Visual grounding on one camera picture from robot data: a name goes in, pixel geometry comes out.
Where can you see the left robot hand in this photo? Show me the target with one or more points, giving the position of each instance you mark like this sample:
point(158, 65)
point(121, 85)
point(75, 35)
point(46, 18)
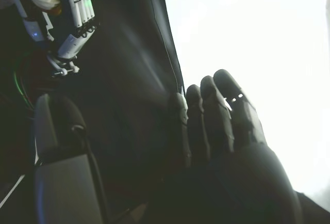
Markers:
point(245, 177)

